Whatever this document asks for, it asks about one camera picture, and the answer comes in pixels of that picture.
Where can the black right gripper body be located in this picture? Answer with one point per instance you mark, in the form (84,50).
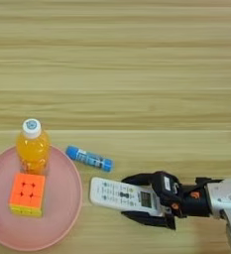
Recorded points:
(194,201)

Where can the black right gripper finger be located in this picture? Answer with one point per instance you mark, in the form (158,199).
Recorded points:
(140,178)
(153,220)

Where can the white remote control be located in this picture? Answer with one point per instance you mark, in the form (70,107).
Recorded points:
(117,195)

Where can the blue glue stick tube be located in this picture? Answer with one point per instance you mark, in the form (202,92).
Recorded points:
(89,158)

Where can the orange juice bottle white cap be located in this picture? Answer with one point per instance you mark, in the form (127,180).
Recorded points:
(32,150)

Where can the small black box white label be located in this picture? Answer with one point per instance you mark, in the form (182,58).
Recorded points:
(166,187)

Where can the pink round plate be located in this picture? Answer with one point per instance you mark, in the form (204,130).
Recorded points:
(60,205)

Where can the orange and yellow puzzle cube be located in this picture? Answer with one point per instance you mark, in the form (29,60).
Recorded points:
(27,193)

